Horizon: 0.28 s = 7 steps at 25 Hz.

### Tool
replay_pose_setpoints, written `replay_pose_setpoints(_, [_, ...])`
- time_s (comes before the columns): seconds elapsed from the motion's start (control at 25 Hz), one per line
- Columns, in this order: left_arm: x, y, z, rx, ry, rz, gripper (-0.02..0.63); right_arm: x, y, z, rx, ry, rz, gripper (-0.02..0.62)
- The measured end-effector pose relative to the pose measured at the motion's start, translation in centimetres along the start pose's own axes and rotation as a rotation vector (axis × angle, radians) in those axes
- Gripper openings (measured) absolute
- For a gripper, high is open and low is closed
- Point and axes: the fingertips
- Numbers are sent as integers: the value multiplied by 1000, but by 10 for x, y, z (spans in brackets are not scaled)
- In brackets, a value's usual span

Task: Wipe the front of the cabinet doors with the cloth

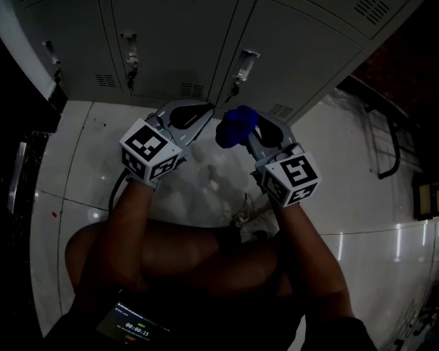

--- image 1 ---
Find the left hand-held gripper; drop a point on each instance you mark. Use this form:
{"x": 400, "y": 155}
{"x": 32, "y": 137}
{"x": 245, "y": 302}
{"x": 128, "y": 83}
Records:
{"x": 146, "y": 143}

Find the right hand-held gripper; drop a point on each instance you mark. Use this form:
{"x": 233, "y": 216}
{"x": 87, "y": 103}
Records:
{"x": 296, "y": 174}

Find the blue cloth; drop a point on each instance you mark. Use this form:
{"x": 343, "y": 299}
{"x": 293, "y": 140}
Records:
{"x": 236, "y": 128}

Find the person's left forearm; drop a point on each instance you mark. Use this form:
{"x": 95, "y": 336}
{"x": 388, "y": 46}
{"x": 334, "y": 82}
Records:
{"x": 124, "y": 225}

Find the person's right forearm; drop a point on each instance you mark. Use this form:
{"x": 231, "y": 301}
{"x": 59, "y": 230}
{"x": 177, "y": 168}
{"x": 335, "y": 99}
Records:
{"x": 307, "y": 254}

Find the person's white shoe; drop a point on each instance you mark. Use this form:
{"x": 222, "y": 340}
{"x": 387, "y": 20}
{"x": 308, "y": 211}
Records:
{"x": 258, "y": 227}

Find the dark key in lock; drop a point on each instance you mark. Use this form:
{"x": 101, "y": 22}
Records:
{"x": 57, "y": 74}
{"x": 234, "y": 90}
{"x": 131, "y": 76}

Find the silver door latch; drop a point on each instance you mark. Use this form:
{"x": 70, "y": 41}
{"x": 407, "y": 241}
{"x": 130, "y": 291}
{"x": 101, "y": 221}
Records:
{"x": 128, "y": 46}
{"x": 51, "y": 51}
{"x": 247, "y": 64}

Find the person's left leg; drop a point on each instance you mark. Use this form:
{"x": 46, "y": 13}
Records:
{"x": 172, "y": 247}

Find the person's leg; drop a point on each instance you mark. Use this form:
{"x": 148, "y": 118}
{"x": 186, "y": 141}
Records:
{"x": 172, "y": 247}
{"x": 241, "y": 269}

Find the person's right leg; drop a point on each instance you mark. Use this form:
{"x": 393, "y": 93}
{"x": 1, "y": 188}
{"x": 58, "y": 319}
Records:
{"x": 241, "y": 269}

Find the silver metal bar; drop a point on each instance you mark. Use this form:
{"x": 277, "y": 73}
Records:
{"x": 16, "y": 177}

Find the black box with yellow panes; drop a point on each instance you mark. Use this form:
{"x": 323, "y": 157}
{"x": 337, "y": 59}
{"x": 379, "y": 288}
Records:
{"x": 430, "y": 199}

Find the person's black shirt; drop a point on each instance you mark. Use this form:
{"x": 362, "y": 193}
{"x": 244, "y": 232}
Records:
{"x": 241, "y": 331}

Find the black smartphone with lit screen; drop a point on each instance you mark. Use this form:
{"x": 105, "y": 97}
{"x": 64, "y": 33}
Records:
{"x": 131, "y": 324}

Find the black metal frame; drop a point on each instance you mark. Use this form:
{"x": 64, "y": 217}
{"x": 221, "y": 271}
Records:
{"x": 394, "y": 152}

